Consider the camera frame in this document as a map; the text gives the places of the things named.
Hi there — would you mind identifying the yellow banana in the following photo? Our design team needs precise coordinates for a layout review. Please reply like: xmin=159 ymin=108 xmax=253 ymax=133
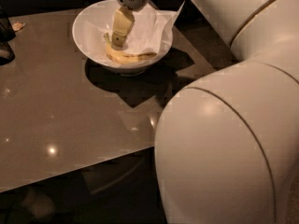
xmin=104 ymin=33 xmax=156 ymax=64

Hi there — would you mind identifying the white paper sheet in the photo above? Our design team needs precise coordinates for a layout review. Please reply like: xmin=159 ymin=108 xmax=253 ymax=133
xmin=124 ymin=4 xmax=184 ymax=54

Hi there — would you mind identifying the black mesh object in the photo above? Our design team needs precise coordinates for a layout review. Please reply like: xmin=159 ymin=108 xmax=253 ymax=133
xmin=0 ymin=5 xmax=16 ymax=65

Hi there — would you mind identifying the small crumpled tan scrap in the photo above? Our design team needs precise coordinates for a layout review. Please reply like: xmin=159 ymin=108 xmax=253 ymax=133
xmin=12 ymin=22 xmax=25 ymax=32

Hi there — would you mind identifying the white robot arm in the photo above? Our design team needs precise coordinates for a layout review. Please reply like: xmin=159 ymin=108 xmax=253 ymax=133
xmin=155 ymin=0 xmax=299 ymax=224

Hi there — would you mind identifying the white perforated gripper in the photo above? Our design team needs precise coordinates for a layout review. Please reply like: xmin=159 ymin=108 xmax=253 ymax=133
xmin=111 ymin=0 xmax=149 ymax=48

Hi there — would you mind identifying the white ceramic bowl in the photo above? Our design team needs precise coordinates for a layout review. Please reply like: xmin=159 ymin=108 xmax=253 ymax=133
xmin=72 ymin=0 xmax=169 ymax=75

